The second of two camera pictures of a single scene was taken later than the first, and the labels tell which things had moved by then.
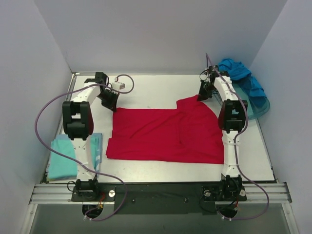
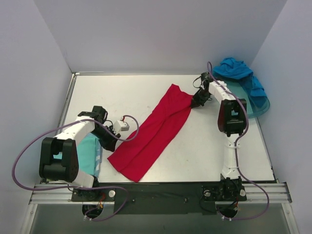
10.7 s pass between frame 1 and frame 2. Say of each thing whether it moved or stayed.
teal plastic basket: stayed
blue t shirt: stayed
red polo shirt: moved
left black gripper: moved
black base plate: stayed
